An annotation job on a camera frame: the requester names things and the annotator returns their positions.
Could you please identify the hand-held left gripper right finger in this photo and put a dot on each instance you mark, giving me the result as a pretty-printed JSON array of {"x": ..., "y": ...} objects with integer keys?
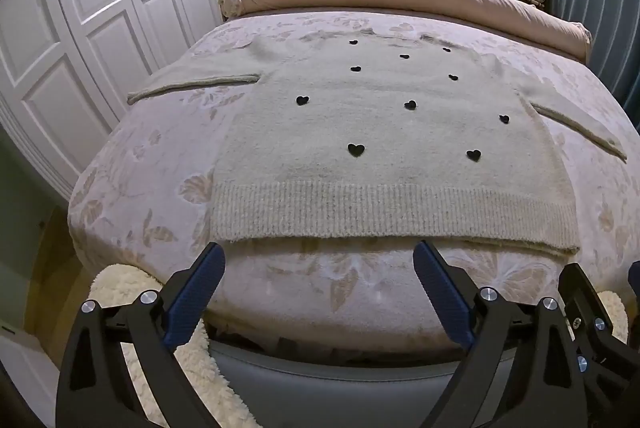
[{"x": 442, "y": 293}]

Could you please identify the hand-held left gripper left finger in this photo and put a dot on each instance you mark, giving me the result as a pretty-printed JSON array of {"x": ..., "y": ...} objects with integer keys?
[{"x": 192, "y": 298}]

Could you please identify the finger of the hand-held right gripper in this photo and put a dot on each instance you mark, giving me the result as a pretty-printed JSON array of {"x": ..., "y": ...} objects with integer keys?
[
  {"x": 585, "y": 308},
  {"x": 635, "y": 275}
]

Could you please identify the beige sweater with black hearts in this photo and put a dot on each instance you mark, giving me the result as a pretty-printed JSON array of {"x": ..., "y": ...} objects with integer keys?
[{"x": 350, "y": 118}]

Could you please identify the white fluffy rug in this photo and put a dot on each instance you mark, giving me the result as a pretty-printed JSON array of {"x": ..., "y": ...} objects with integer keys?
[{"x": 115, "y": 283}]

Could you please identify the white panelled wardrobe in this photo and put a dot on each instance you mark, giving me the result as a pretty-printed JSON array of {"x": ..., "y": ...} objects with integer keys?
[{"x": 75, "y": 33}]

